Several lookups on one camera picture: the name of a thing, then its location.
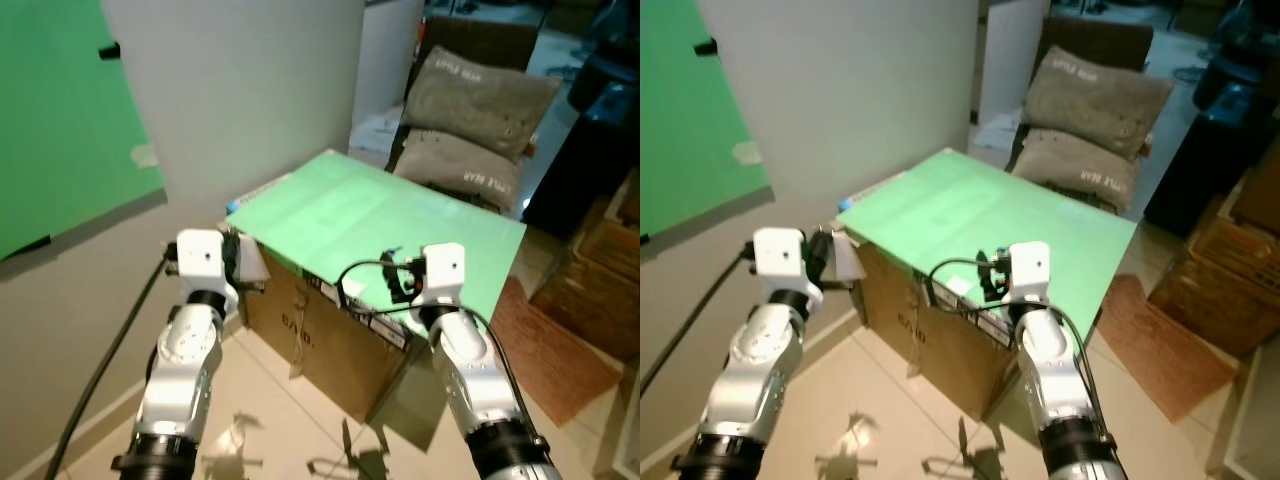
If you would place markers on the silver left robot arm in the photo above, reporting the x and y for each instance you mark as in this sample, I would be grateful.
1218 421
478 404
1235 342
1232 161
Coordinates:
185 370
750 370

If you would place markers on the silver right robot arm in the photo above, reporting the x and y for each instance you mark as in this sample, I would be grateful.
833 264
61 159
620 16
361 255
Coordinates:
470 370
1050 370

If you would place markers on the green corrugated plastic sheet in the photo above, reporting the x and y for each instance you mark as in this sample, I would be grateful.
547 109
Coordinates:
980 210
350 210

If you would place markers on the brown cardboard box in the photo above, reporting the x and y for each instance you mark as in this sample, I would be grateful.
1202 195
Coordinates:
920 330
320 340

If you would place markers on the grey-brown printed pillow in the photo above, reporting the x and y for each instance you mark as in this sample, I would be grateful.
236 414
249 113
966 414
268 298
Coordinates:
1070 165
455 165
1090 100
475 100

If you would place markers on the pale tape piece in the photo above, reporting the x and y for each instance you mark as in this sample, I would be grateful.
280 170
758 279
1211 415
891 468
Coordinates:
146 155
747 152

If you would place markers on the white papers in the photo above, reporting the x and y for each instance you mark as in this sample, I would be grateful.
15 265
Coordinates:
375 132
992 132

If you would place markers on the brown floor mat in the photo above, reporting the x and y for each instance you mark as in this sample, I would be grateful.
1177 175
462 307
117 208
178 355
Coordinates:
1160 350
550 350

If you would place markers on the large white panel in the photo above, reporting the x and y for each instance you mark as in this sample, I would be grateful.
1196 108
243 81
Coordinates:
240 90
850 90

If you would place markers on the black appliance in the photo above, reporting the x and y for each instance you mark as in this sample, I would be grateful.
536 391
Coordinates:
1200 170
580 170

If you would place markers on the narrow white board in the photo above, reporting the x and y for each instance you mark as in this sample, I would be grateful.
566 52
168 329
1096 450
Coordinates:
1010 60
390 60

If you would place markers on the brown chair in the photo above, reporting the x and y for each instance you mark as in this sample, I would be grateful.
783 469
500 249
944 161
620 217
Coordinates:
495 40
1110 40

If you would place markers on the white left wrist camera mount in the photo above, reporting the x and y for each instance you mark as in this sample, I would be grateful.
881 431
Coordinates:
200 255
778 255

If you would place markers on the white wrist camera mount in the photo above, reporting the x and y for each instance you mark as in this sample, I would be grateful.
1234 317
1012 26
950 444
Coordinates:
200 255
442 268
1030 265
778 255

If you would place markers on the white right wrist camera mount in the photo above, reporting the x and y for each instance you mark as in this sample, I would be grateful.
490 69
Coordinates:
1030 265
442 268

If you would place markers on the green wall sheet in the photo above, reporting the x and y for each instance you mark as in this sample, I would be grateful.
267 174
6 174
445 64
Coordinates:
690 120
60 120

